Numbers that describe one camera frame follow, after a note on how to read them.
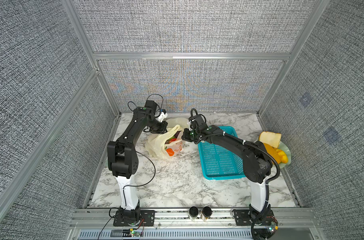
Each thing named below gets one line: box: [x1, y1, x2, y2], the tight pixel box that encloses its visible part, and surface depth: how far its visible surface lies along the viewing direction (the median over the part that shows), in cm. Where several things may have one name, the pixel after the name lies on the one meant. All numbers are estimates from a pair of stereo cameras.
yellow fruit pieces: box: [275, 149, 288, 164], surface depth 90 cm
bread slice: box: [258, 131, 282, 148], surface depth 97 cm
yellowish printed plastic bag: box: [145, 117, 188, 159], surface depth 87 cm
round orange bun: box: [263, 143, 280, 164], surface depth 92 cm
